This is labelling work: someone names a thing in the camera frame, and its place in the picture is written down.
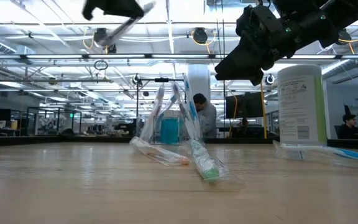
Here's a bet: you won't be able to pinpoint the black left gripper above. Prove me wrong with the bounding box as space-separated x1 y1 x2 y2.
82 0 145 20

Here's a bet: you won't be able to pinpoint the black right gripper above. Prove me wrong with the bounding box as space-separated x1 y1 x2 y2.
215 4 295 86

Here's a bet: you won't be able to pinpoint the white toothbrush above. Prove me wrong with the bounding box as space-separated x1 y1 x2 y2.
139 83 167 143

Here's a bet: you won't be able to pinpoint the green toothbrush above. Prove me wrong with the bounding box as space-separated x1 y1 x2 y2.
187 138 230 184

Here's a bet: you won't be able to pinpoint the orange toothbrush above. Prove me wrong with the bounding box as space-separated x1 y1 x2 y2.
129 136 191 167

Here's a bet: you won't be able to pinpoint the white building column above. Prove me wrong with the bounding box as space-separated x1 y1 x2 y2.
187 64 211 100

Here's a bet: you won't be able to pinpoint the person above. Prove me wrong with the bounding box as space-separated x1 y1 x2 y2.
192 92 218 139
336 113 358 140

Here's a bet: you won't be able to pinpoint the white wipes canister green label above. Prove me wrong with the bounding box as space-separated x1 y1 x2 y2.
277 63 328 149

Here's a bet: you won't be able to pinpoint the yellow hanging cable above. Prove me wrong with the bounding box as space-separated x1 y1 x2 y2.
228 93 239 138

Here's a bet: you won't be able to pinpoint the black hanging cable ring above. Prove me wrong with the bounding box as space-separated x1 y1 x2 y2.
93 59 109 71

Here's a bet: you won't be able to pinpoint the black aluminium table frame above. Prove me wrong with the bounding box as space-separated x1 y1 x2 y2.
0 136 358 151

